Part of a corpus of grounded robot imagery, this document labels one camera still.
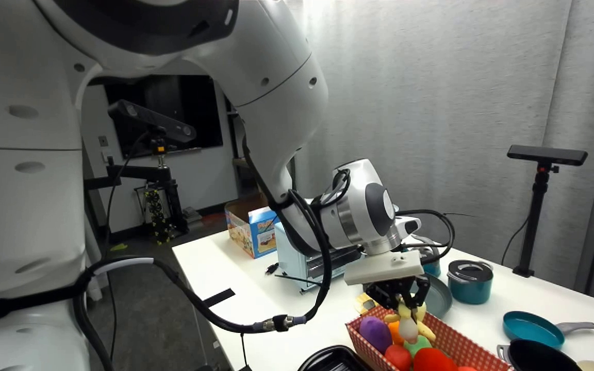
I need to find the teal toy kettle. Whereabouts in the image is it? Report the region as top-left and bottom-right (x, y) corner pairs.
(419, 246), (444, 278)

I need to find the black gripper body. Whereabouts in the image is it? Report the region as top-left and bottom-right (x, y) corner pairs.
(364, 275), (433, 298)

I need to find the blue orange toy package box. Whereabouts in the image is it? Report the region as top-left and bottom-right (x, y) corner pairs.
(225, 203), (283, 261)

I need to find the black camera bar on pole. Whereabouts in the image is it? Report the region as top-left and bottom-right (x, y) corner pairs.
(506, 141), (590, 167)

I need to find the thin black camera cable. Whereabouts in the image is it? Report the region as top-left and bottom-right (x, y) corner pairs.
(396, 205), (458, 266)

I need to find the red round plush toy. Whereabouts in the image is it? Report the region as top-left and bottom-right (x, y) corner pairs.
(384, 342), (412, 371)

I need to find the green pear plush toy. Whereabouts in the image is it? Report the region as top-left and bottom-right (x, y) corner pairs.
(407, 334), (433, 357)

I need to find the black tape strip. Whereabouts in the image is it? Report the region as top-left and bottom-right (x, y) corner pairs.
(198, 286), (238, 308)

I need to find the light blue toy toaster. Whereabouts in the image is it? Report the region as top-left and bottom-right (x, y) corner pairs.
(273, 219), (368, 295)

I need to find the black wall monitor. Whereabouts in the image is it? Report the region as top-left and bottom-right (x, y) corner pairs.
(100, 71), (225, 160)

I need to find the yellow banana plush toy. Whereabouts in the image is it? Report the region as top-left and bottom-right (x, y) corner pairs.
(394, 295), (438, 346)

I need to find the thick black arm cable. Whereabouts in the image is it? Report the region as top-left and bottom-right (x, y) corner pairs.
(69, 183), (336, 371)

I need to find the red apple plush toy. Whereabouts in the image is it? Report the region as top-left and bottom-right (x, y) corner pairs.
(408, 346), (458, 371)

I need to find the orange round plush toy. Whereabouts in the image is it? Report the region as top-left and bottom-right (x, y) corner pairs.
(387, 316), (405, 346)

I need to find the black toy pot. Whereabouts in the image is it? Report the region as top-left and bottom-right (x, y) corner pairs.
(506, 337), (585, 371)

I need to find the black camera pole stand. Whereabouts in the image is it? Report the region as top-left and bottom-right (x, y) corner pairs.
(511, 160), (562, 278)

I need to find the purple round plush toy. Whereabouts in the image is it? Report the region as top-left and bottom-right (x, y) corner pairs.
(358, 315), (394, 354)

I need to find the grey blue plate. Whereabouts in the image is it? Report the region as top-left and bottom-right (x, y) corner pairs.
(421, 274), (454, 320)

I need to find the grey fabric curtain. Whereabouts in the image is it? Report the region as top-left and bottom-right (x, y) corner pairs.
(289, 0), (594, 305)

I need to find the black oval plastic tray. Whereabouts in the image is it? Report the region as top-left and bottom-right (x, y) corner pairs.
(296, 343), (375, 371)

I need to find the red checkered carton box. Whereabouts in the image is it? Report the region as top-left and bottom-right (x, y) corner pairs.
(345, 305), (502, 371)

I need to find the teal toy frying pan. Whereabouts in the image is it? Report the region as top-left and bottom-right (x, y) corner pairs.
(502, 308), (594, 349)

